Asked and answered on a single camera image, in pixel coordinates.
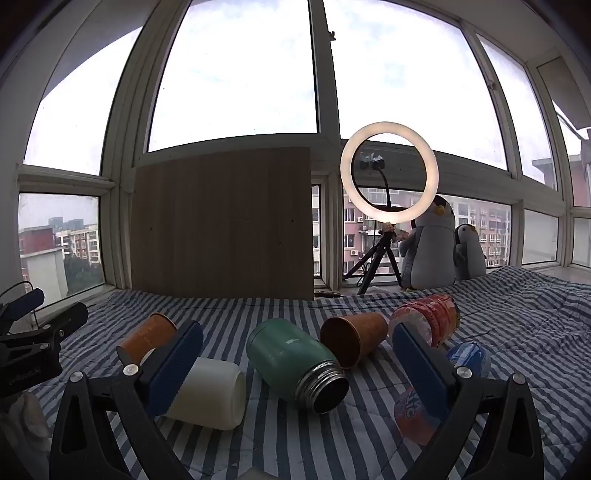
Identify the brown paper cup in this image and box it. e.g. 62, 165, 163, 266
320, 311, 389, 370

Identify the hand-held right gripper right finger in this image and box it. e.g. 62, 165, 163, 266
392, 322, 544, 480

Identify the blue striped blanket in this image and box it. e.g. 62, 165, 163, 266
28, 265, 591, 480

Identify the black tripod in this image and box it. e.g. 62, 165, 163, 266
342, 224, 403, 295

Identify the small grey penguin plush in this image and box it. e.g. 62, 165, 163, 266
453, 224, 488, 282

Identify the wooden board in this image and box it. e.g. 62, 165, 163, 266
130, 147, 315, 301

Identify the white plastic cup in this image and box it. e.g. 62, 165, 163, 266
164, 356, 247, 431

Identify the blue printed cup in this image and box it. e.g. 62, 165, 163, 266
444, 340, 491, 379

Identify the thin black cable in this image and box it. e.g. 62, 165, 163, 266
0, 281, 40, 329

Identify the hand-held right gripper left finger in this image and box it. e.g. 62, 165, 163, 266
48, 320, 206, 480

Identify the black phone holder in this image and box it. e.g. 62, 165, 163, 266
359, 151, 394, 210

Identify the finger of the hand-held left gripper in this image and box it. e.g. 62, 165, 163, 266
0, 301, 89, 355
0, 287, 45, 335

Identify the large grey penguin plush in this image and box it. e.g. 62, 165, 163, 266
398, 194, 458, 291

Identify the ring light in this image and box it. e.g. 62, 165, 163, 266
340, 121, 440, 225

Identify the orange paper cup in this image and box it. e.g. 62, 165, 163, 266
115, 312, 178, 367

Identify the green insulated steel cup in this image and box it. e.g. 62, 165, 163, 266
246, 318, 350, 415

